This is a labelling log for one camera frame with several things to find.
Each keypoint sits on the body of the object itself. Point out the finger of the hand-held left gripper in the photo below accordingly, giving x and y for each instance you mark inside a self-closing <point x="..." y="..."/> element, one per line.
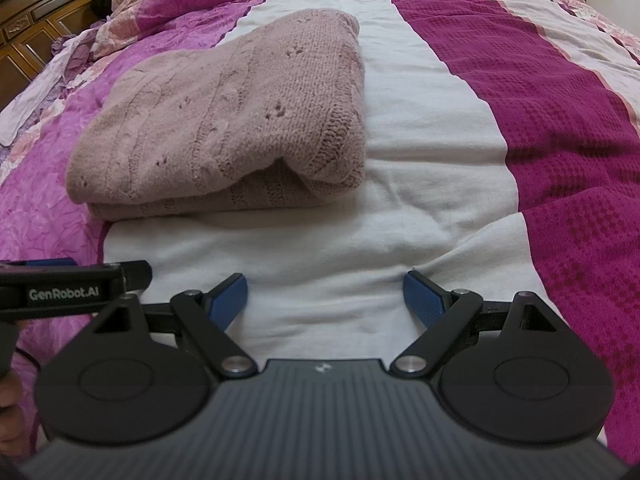
<point x="50" y="262"/>
<point x="135" y="275"/>

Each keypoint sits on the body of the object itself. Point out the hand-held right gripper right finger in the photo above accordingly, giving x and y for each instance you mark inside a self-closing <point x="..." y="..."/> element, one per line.
<point x="425" y="300"/>

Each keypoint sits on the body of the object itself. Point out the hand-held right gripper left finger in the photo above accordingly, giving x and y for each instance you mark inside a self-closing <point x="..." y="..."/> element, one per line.
<point x="230" y="302"/>

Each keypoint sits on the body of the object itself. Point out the pink knit sweater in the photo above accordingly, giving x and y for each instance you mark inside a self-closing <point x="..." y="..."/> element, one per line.
<point x="225" y="110"/>

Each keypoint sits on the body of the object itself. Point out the person's left hand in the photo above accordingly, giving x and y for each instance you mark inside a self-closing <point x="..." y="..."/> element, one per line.
<point x="10" y="410"/>

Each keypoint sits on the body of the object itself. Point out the magenta and white patchwork bedspread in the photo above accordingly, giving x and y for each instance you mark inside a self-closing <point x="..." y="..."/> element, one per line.
<point x="550" y="110"/>

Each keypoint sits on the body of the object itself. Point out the carved wooden headboard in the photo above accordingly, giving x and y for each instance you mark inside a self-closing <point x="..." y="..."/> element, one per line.
<point x="30" y="35"/>

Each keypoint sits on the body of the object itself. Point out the dark cloth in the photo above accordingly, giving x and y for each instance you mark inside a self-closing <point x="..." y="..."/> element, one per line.
<point x="102" y="1"/>

